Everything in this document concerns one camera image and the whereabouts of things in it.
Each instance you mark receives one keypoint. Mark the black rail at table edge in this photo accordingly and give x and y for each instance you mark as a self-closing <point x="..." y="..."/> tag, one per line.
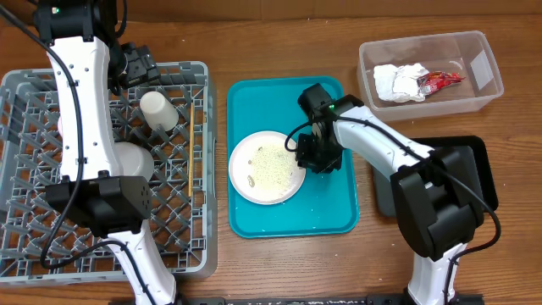
<point x="379" y="299"/>

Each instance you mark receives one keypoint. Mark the grey plastic dishwasher rack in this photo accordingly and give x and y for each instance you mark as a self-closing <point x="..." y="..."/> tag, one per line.
<point x="184" y="229"/>

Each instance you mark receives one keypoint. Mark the pale green bowl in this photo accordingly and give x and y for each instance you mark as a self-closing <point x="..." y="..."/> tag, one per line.
<point x="135" y="160"/>

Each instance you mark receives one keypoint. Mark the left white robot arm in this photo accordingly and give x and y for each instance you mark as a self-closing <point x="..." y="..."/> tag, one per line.
<point x="82" y="41"/>

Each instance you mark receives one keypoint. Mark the white paper napkin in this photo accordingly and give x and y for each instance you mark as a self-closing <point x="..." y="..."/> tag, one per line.
<point x="399" y="84"/>

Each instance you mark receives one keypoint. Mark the large pink dinner plate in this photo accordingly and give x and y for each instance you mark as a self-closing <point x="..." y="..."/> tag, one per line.
<point x="263" y="168"/>

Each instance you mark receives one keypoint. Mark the black rectangular tray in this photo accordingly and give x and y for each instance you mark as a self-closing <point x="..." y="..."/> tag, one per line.
<point x="474" y="154"/>

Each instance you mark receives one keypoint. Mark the wooden chopstick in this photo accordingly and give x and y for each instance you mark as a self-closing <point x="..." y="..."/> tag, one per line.
<point x="191" y="151"/>

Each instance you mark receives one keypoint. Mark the clear plastic waste bin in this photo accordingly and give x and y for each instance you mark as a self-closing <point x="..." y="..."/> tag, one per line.
<point x="466" y="53"/>

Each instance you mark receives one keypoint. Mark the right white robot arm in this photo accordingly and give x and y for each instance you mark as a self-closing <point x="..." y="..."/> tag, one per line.
<point x="436" y="208"/>

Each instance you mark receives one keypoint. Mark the red snack wrapper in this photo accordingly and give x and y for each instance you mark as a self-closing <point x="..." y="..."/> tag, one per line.
<point x="433" y="82"/>

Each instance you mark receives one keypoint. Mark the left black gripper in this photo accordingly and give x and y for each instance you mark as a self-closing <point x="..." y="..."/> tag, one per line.
<point x="143" y="68"/>

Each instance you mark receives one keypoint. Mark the pale green cup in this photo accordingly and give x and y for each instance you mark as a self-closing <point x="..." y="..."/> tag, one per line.
<point x="158" y="111"/>

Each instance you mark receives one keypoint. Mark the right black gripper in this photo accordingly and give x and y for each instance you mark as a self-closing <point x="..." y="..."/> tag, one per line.
<point x="334" y="162"/>

